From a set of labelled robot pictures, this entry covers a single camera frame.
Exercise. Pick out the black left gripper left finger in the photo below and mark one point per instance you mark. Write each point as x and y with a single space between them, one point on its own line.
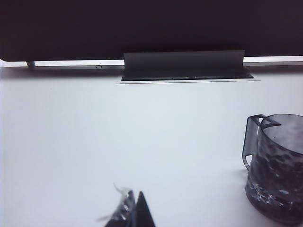
125 212

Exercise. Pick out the grey desk divider panel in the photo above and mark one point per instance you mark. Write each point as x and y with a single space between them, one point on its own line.
142 23

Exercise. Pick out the small divider bracket clip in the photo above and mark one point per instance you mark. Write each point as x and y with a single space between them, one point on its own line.
96 66

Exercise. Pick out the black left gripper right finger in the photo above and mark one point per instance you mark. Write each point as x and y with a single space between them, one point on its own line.
143 215

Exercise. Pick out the metal divider foot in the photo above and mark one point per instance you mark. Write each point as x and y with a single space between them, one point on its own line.
30 64

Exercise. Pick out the dark textured glass cup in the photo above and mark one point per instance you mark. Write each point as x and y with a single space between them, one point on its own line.
277 165

